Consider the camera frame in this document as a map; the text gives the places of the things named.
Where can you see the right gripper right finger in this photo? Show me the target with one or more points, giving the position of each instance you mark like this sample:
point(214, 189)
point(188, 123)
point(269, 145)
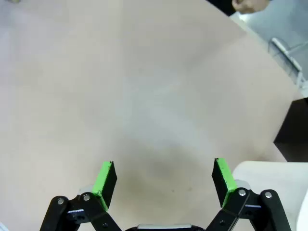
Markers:
point(222, 180)

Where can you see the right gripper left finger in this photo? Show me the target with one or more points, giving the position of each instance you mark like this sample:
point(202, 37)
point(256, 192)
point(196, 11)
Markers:
point(106, 183)

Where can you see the tall white paper cup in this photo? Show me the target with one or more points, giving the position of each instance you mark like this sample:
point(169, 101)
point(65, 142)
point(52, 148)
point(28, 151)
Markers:
point(276, 178)

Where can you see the person's bare hand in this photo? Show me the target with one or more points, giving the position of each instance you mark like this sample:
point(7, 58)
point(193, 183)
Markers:
point(247, 4)

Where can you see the black open box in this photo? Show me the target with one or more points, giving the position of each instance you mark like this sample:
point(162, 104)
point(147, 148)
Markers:
point(296, 130)

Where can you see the white side table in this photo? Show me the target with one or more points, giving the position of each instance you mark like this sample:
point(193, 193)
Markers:
point(288, 56)

